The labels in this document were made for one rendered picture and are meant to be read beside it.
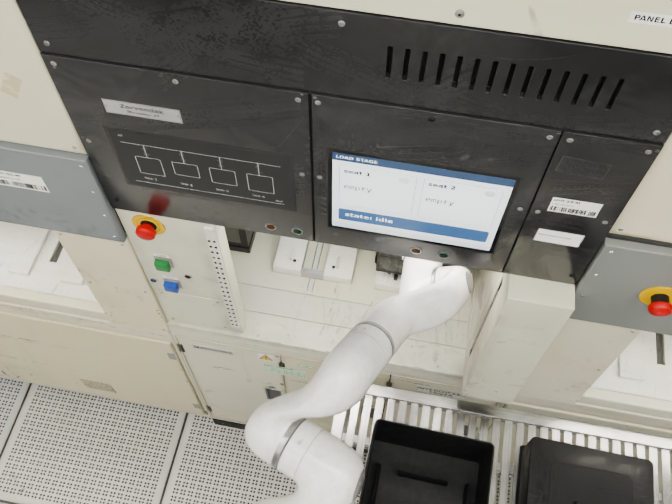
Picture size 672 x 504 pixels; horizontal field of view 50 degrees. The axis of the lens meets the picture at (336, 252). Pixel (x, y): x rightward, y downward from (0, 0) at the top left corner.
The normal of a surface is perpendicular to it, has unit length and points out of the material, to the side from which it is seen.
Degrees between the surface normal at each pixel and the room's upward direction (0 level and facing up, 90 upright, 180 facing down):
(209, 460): 0
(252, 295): 0
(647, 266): 90
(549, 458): 0
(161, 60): 90
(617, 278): 90
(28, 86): 90
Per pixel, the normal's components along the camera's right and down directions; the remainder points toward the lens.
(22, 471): 0.00, -0.50
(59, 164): -0.18, 0.85
